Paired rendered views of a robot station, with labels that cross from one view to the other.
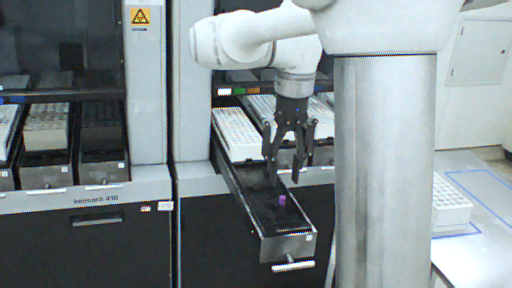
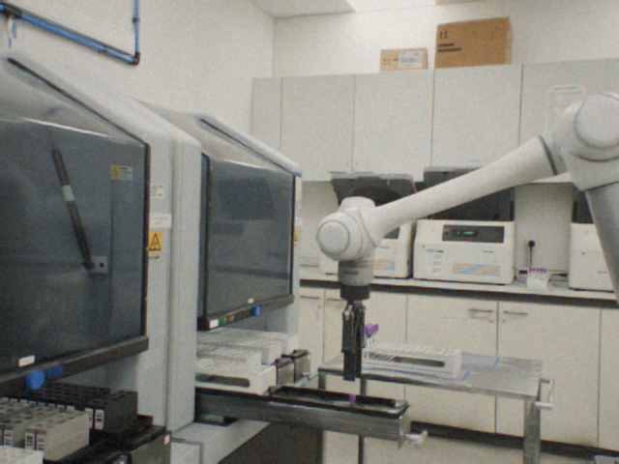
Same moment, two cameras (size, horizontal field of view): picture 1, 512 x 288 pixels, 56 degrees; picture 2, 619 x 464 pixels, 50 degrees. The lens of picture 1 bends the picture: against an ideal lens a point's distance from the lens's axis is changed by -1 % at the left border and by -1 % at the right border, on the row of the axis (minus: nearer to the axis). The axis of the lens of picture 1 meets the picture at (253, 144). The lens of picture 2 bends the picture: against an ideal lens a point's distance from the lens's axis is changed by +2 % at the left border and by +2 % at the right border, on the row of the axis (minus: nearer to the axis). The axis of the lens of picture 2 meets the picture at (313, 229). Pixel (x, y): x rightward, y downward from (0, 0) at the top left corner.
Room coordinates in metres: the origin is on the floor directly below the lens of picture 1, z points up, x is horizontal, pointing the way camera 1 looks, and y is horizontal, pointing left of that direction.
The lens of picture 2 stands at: (0.15, 1.26, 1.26)
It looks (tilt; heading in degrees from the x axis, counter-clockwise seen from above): 1 degrees down; 308
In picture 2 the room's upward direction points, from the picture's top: 2 degrees clockwise
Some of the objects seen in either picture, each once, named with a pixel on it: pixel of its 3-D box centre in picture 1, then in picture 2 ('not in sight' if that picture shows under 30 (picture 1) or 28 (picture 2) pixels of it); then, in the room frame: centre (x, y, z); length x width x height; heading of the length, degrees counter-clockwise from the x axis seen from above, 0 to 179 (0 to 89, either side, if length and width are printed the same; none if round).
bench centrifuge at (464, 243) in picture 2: not in sight; (467, 223); (1.86, -2.52, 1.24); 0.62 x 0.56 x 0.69; 109
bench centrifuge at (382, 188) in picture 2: not in sight; (375, 224); (2.41, -2.34, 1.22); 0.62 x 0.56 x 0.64; 106
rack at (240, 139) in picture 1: (235, 134); (217, 376); (1.38, 0.06, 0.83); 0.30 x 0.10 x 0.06; 18
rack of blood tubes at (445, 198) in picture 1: (419, 187); (406, 358); (1.09, -0.43, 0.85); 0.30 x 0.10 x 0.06; 16
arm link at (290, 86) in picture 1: (294, 81); (355, 272); (1.05, -0.08, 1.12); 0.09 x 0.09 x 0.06
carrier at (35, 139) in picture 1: (46, 138); (64, 437); (1.22, 0.59, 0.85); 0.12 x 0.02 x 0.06; 109
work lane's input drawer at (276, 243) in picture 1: (250, 177); (280, 405); (1.21, 0.00, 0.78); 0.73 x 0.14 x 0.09; 18
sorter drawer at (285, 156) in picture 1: (258, 117); not in sight; (1.66, -0.01, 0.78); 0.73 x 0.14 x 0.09; 18
